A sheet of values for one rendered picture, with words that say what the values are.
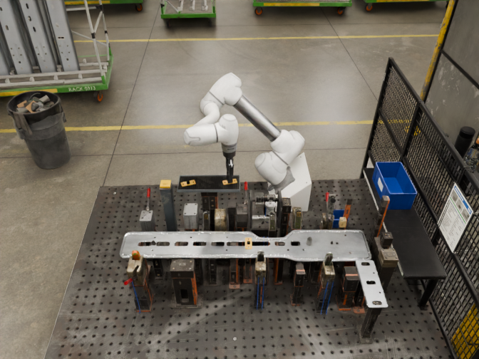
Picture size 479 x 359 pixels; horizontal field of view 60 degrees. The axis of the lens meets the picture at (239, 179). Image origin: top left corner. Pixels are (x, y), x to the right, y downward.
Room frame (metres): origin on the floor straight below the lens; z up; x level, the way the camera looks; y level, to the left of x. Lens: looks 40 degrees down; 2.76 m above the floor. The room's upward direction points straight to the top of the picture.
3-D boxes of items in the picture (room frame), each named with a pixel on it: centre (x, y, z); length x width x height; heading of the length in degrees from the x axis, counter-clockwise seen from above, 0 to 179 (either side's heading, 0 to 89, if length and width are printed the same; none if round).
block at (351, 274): (1.36, -0.59, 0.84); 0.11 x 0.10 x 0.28; 0
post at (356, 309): (1.35, -0.67, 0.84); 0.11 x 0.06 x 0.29; 0
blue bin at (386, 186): (1.94, -0.95, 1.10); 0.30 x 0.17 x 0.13; 1
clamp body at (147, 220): (1.71, 0.54, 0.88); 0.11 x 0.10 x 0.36; 0
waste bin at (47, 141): (3.64, 2.05, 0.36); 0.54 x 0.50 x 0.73; 3
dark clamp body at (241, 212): (1.74, -0.02, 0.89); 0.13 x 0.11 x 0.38; 0
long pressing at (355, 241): (1.54, -0.03, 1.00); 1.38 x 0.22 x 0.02; 90
